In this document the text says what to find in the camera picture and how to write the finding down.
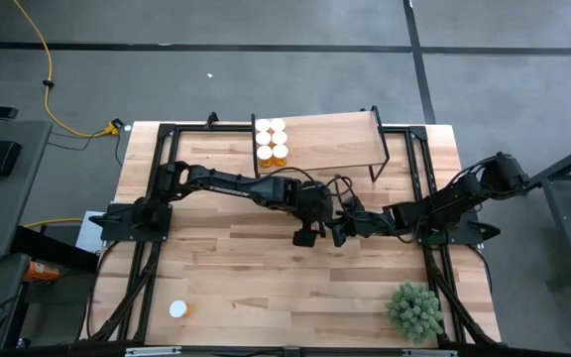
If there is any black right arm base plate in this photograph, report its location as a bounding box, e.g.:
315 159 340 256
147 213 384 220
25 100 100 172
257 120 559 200
413 217 503 250

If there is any small green artificial plant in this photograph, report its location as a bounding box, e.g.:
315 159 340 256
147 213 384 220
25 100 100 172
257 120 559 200
383 281 445 344

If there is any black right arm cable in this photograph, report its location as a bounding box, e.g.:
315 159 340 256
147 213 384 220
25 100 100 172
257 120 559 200
325 172 367 215

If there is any wooden shelf black metal frame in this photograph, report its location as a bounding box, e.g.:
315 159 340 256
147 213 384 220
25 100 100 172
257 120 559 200
250 104 391 183

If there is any yellow power cable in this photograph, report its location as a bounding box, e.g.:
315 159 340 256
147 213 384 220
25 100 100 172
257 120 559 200
23 216 84 230
11 0 121 139

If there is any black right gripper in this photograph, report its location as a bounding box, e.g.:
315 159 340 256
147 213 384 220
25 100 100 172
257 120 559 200
325 206 397 249

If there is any orange and white can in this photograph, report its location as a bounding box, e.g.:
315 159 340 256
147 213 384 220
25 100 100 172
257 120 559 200
22 261 61 284

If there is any silver metal bracket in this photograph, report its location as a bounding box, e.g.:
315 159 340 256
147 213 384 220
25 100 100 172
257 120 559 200
401 348 459 357
124 346 183 357

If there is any white paper sheet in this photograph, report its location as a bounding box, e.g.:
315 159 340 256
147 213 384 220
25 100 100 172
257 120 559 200
75 210 108 254

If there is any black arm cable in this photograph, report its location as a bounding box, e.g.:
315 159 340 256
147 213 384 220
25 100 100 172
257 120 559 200
243 166 319 188
325 172 367 215

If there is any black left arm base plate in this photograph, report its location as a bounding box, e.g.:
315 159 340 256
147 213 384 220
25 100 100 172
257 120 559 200
88 201 173 244

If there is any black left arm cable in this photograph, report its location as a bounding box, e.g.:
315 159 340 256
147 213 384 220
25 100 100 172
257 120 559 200
243 166 319 188

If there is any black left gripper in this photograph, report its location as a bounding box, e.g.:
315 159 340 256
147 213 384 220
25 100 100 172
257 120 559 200
291 181 336 249

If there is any thin black floor cable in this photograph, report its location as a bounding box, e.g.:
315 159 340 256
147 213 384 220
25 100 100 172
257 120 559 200
47 129 124 168

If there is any grey desk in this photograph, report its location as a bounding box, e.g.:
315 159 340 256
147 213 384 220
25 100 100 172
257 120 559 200
0 118 54 262

